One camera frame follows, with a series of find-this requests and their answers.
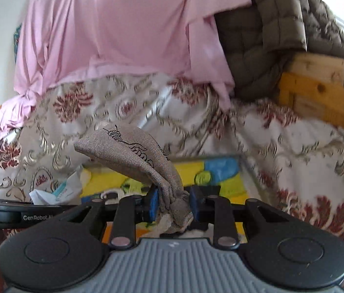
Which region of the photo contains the wooden bed frame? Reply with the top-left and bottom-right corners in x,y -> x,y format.
277,52 -> 344,142

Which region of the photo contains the grey quilted jacket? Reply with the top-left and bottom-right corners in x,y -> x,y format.
215,0 -> 344,100

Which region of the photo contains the white fluffy towel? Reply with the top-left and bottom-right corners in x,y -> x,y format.
157,214 -> 212,239

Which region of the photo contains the grey linen drawstring pouch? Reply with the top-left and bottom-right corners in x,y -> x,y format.
74,121 -> 194,235

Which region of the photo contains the white plastic wrapper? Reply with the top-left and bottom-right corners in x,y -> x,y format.
28,171 -> 84,205

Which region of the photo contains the pink cloth sheet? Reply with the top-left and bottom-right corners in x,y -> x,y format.
0,0 -> 252,142

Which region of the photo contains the teal patterned wall hanging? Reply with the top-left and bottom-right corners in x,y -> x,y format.
12,24 -> 23,64

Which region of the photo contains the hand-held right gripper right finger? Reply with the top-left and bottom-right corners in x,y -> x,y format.
189,185 -> 284,249

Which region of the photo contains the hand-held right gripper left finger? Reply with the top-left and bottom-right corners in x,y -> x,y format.
65,187 -> 160,248

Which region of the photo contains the floral satin bedspread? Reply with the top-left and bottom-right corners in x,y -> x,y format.
0,73 -> 344,293

